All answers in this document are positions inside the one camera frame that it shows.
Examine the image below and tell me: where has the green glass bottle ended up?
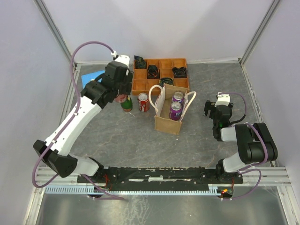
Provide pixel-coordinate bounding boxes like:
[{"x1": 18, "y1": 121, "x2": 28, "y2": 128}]
[{"x1": 120, "y1": 96, "x2": 133, "y2": 112}]

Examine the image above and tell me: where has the purple fanta can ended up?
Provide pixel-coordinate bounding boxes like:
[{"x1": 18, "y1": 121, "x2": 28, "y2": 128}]
[
  {"x1": 172, "y1": 91, "x2": 184, "y2": 105},
  {"x1": 169, "y1": 102, "x2": 182, "y2": 121}
]

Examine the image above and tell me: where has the red cola can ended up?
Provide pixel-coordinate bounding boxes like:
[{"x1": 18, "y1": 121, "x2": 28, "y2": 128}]
[
  {"x1": 137, "y1": 92, "x2": 150, "y2": 112},
  {"x1": 114, "y1": 94, "x2": 128, "y2": 104}
]

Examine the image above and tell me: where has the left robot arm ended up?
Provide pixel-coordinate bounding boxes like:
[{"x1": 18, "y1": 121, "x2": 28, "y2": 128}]
[{"x1": 33, "y1": 55, "x2": 133, "y2": 183}]

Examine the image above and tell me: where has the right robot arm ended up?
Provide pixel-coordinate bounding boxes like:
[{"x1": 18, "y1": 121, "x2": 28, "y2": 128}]
[{"x1": 204, "y1": 100, "x2": 278, "y2": 183}]

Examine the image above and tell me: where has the canvas burlap tote bag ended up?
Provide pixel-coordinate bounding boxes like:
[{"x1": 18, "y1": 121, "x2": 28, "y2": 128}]
[{"x1": 148, "y1": 84, "x2": 196, "y2": 135}]

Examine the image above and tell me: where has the orange wooden divider tray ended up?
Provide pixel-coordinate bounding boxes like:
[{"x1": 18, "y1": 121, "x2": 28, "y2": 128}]
[{"x1": 132, "y1": 58, "x2": 190, "y2": 96}]

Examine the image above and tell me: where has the rolled tie dark green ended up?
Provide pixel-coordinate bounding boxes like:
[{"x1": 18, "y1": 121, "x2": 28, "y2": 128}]
[{"x1": 134, "y1": 55, "x2": 147, "y2": 69}]

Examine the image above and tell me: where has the blue printed cloth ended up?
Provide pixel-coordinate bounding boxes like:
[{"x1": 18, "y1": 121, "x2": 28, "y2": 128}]
[{"x1": 81, "y1": 70, "x2": 105, "y2": 88}]

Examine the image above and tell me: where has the rolled tie black orange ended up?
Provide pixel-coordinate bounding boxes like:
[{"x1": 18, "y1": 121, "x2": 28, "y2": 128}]
[{"x1": 147, "y1": 64, "x2": 160, "y2": 79}]

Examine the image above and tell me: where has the rolled tie black right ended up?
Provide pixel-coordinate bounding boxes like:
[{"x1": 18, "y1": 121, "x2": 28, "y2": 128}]
[{"x1": 172, "y1": 67, "x2": 188, "y2": 78}]

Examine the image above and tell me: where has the rolled tie blue yellow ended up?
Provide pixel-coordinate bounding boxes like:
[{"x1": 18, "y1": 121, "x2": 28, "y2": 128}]
[{"x1": 159, "y1": 77, "x2": 174, "y2": 87}]

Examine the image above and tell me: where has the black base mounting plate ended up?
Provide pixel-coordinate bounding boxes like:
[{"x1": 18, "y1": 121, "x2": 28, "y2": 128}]
[{"x1": 77, "y1": 167, "x2": 243, "y2": 192}]

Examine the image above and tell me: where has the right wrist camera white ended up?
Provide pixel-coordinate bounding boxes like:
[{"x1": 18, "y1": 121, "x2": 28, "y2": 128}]
[{"x1": 215, "y1": 92, "x2": 230, "y2": 107}]

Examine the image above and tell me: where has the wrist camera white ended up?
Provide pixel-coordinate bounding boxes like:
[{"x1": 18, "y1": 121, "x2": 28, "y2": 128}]
[
  {"x1": 114, "y1": 55, "x2": 130, "y2": 67},
  {"x1": 215, "y1": 92, "x2": 230, "y2": 107}
]

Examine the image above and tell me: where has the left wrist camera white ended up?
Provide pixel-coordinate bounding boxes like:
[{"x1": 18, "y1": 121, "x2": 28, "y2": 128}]
[{"x1": 114, "y1": 55, "x2": 130, "y2": 67}]

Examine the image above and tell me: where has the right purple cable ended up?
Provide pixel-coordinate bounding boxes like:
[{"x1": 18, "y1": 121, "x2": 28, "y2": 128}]
[{"x1": 220, "y1": 92, "x2": 270, "y2": 201}]

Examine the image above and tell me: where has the light blue slotted cable duct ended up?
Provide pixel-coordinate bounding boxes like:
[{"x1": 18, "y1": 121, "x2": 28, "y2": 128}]
[{"x1": 44, "y1": 184, "x2": 222, "y2": 195}]

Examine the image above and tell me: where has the aluminium frame rail front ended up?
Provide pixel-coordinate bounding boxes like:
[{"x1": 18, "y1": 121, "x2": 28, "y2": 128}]
[{"x1": 36, "y1": 166, "x2": 291, "y2": 187}]

